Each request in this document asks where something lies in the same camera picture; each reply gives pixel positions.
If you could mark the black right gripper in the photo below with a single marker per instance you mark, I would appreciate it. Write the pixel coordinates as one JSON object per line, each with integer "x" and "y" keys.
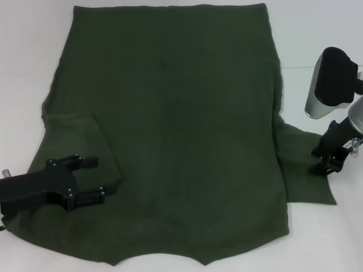
{"x": 337, "y": 139}

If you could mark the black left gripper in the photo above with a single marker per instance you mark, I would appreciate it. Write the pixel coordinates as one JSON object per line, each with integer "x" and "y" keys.
{"x": 37, "y": 188}

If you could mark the dark green shirt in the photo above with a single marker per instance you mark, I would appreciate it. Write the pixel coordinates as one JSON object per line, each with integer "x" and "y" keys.
{"x": 184, "y": 113}

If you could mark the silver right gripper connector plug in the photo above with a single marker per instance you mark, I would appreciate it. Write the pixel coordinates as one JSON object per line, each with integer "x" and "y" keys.
{"x": 356, "y": 147}

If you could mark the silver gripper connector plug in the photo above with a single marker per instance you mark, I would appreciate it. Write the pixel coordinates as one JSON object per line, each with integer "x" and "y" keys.
{"x": 356, "y": 147}
{"x": 5, "y": 173}

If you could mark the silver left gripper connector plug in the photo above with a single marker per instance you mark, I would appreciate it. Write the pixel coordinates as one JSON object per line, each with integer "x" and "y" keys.
{"x": 5, "y": 173}

